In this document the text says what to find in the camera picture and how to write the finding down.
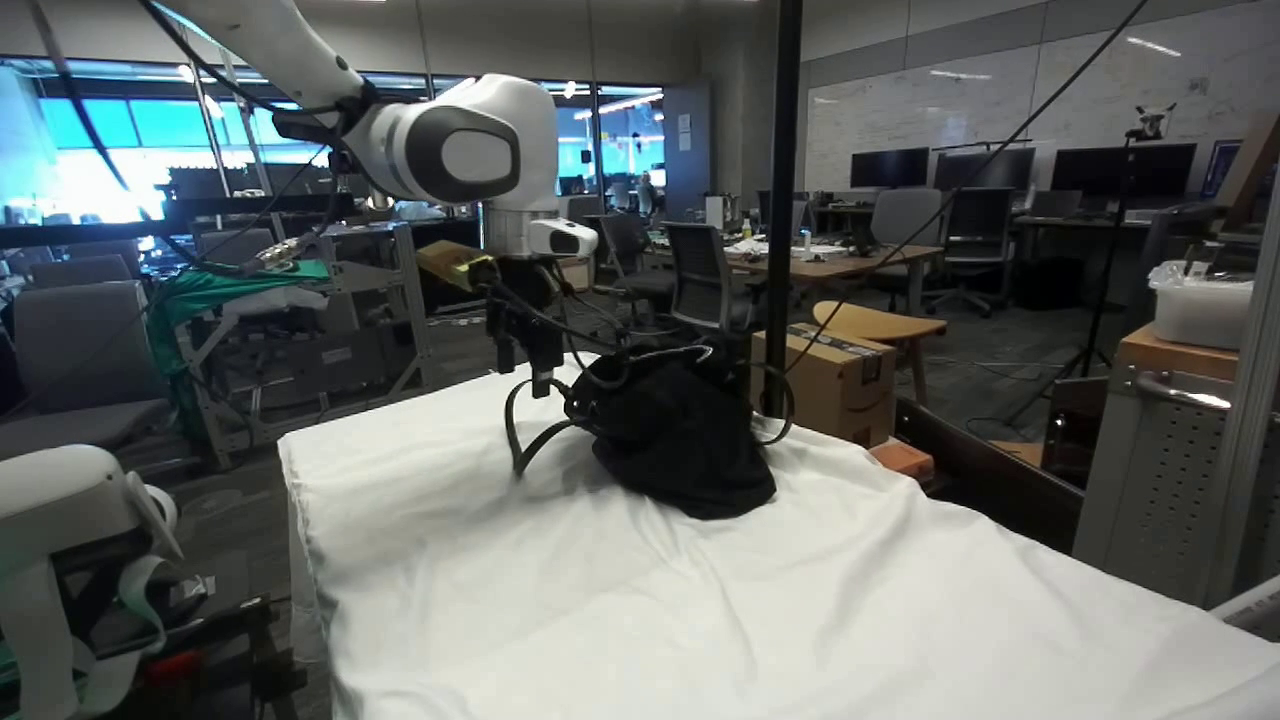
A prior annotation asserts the grey metal cabinet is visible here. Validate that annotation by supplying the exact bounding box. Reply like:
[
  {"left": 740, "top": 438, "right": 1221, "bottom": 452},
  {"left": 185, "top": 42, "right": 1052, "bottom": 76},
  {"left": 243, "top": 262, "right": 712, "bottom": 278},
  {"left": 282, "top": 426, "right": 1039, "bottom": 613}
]
[{"left": 1073, "top": 329, "right": 1235, "bottom": 605}]

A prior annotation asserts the black handbag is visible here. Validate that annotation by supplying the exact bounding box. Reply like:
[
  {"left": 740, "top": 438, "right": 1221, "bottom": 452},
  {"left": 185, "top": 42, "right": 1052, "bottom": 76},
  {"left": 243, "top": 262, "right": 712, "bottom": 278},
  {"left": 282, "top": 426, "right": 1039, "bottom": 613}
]
[{"left": 505, "top": 339, "right": 778, "bottom": 520}]

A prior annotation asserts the white plastic tub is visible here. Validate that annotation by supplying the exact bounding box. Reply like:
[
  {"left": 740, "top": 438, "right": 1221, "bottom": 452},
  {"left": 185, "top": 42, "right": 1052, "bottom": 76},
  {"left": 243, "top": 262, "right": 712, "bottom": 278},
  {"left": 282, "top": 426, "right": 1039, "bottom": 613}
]
[{"left": 1150, "top": 262, "right": 1253, "bottom": 350}]

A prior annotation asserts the black computer monitor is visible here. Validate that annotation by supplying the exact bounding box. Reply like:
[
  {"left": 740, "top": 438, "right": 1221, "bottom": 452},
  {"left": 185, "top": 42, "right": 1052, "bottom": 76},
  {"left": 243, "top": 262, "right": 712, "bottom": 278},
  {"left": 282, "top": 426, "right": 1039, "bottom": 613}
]
[
  {"left": 936, "top": 149, "right": 1037, "bottom": 192},
  {"left": 1052, "top": 144, "right": 1196, "bottom": 206},
  {"left": 854, "top": 149, "right": 928, "bottom": 189}
]

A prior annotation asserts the wooden table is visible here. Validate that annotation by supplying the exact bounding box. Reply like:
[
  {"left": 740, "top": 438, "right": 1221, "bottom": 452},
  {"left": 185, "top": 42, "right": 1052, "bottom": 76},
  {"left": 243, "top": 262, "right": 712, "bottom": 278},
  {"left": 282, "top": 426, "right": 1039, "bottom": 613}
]
[{"left": 812, "top": 299, "right": 947, "bottom": 400}]

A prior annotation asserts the cardboard box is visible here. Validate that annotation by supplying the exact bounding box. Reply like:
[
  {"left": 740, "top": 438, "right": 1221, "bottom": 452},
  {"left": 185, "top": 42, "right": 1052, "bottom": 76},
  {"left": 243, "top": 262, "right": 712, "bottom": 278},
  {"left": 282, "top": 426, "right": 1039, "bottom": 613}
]
[{"left": 783, "top": 323, "right": 897, "bottom": 447}]

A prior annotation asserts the white table cloth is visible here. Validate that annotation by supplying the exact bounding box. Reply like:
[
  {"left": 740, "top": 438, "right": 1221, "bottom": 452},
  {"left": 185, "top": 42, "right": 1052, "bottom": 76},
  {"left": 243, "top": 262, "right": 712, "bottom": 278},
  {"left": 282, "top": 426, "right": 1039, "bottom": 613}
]
[{"left": 282, "top": 378, "right": 1280, "bottom": 720}]

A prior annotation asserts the grey office chair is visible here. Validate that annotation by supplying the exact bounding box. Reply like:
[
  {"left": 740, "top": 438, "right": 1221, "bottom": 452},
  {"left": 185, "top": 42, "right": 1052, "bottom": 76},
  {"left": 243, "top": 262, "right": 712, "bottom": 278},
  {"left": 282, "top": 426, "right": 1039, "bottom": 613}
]
[{"left": 669, "top": 224, "right": 734, "bottom": 332}]

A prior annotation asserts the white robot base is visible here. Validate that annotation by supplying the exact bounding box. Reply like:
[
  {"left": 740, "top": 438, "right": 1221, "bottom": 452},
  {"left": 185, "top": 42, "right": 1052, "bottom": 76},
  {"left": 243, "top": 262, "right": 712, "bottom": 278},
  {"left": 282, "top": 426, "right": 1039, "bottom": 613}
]
[{"left": 0, "top": 446, "right": 185, "bottom": 720}]

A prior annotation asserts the black camera on stand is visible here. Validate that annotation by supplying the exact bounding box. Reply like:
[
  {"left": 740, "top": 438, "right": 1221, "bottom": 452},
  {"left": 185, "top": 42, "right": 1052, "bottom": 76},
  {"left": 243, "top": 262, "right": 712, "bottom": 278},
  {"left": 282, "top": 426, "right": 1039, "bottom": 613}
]
[{"left": 1124, "top": 104, "right": 1175, "bottom": 144}]

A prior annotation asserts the wrist camera with yellow tape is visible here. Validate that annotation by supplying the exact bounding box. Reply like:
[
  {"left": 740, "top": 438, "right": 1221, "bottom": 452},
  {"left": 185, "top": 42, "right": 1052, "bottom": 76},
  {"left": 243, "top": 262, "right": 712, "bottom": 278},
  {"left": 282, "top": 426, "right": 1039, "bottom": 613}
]
[{"left": 418, "top": 240, "right": 499, "bottom": 293}]

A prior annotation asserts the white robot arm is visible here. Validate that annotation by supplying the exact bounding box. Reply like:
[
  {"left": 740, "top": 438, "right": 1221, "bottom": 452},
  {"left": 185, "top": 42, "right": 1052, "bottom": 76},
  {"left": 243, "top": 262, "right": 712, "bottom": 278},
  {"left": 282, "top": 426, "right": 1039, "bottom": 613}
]
[{"left": 162, "top": 0, "right": 597, "bottom": 395}]

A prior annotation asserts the black vertical pole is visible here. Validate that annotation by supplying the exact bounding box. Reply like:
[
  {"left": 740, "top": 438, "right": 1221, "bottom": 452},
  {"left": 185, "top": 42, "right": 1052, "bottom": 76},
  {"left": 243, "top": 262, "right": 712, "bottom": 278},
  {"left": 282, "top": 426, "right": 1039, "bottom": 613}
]
[{"left": 765, "top": 0, "right": 804, "bottom": 415}]

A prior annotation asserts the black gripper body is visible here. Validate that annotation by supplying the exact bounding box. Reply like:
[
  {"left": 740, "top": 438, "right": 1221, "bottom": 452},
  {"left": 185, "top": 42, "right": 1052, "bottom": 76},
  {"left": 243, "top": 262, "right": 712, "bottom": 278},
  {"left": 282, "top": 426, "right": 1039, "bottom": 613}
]
[{"left": 485, "top": 262, "right": 563, "bottom": 372}]

